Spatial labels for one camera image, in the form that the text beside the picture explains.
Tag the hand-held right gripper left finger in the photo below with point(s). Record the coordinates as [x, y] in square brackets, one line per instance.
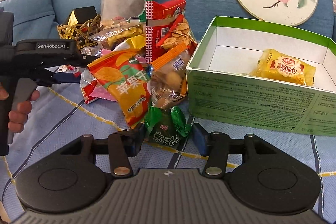
[137, 141]

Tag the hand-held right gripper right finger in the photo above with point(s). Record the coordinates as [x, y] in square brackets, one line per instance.
[198, 137]

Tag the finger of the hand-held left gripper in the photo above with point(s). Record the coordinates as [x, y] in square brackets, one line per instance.
[84, 58]
[65, 80]

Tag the red white snack packet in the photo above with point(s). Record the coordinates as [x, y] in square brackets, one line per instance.
[88, 90]

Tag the green snack packet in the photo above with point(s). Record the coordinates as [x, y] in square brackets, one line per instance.
[162, 132]

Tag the pink snack packet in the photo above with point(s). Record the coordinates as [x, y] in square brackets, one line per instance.
[101, 94]

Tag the clear nut packet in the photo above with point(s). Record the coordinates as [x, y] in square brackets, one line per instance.
[118, 35]

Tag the orange yellow fruit chip packet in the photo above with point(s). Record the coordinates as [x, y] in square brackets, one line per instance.
[128, 87]

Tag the gold foil packet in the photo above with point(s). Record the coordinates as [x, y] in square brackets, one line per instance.
[136, 41]

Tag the clear packet with orange top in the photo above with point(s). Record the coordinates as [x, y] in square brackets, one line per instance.
[168, 82]

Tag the green cardboard box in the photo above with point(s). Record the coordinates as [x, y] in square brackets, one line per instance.
[249, 98]

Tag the red cracker packet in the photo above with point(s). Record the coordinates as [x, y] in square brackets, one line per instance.
[157, 19]

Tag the person's left hand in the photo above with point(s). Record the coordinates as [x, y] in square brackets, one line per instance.
[23, 106]

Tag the wicker basket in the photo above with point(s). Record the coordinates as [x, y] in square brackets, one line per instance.
[71, 32]

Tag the light blue striped blanket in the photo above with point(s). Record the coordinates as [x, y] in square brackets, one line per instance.
[65, 113]

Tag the black box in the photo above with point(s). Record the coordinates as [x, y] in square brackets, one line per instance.
[84, 14]

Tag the yellow bread packet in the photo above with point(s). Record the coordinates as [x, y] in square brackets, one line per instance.
[286, 66]

